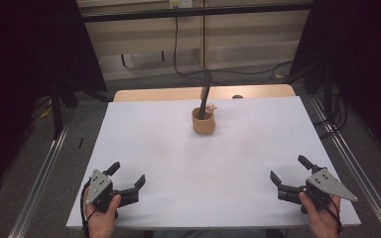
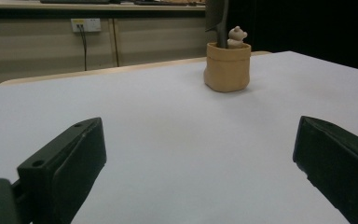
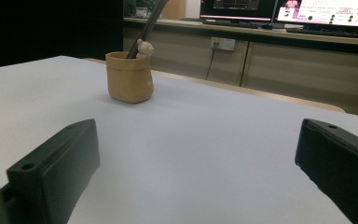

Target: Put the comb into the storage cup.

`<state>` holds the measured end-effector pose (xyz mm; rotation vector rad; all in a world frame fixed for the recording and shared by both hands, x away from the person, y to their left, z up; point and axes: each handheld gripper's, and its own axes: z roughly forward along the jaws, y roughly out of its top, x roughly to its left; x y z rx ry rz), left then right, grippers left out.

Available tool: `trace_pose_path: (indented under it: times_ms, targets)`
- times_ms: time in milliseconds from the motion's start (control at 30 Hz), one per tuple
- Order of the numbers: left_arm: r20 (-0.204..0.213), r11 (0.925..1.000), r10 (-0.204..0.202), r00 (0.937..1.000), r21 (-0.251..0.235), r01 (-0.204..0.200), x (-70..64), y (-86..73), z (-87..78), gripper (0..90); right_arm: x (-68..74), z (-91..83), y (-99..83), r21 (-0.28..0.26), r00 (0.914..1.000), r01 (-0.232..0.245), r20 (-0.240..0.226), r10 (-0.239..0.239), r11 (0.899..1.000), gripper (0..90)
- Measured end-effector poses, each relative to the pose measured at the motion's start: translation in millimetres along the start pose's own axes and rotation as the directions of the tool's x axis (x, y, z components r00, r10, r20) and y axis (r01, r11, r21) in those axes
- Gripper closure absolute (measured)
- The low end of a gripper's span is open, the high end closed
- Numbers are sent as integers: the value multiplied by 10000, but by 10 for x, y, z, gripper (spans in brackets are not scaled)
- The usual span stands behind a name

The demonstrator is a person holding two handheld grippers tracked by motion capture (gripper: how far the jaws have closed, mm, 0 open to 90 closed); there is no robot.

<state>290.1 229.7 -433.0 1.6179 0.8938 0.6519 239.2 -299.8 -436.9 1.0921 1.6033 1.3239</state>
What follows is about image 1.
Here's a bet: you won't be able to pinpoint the black horizontal bar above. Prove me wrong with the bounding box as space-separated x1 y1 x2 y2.
78 3 314 24

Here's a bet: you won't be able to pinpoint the white wall socket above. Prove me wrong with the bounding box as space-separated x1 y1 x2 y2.
169 0 193 9

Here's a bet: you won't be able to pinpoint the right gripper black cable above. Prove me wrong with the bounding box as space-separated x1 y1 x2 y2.
314 192 343 234

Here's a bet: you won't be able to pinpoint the black curtain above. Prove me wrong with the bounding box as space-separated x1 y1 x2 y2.
290 0 381 163
0 0 108 197

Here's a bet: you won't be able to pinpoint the bundle of black floor cables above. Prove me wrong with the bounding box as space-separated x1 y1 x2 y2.
314 83 349 140

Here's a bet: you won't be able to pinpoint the white table cover board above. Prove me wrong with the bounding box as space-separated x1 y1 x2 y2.
65 96 362 230

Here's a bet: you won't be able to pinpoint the black spatula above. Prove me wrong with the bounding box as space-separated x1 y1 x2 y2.
197 69 212 121

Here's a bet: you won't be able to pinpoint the person's right hand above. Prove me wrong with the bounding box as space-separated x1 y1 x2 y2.
299 191 341 238

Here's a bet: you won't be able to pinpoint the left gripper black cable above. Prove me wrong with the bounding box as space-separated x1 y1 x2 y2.
79 179 95 238

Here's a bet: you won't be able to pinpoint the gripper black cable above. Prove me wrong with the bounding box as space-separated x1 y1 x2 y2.
314 192 343 234
79 179 95 238

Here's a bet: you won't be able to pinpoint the long black wall cable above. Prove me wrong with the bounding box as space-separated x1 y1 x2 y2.
173 15 294 85

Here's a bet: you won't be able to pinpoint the person's left hand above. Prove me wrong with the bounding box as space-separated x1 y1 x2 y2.
83 187 122 238

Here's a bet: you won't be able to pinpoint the wooden table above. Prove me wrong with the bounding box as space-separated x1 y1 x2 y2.
112 83 297 103

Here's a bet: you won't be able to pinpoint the black metal stand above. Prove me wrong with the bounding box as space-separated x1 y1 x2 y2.
49 78 80 140

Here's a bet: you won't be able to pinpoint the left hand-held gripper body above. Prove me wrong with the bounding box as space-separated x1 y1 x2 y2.
84 169 123 214

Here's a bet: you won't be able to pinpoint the person's trousers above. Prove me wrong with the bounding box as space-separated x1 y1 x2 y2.
153 228 269 238

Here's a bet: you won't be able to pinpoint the aluminium floor rail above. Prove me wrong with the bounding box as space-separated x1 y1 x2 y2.
307 94 381 238
8 112 75 238

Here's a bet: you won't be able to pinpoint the tan cup with figurine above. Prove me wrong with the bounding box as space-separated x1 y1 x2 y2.
191 102 218 136

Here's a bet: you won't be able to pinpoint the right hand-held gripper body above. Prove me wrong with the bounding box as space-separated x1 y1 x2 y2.
299 167 359 214

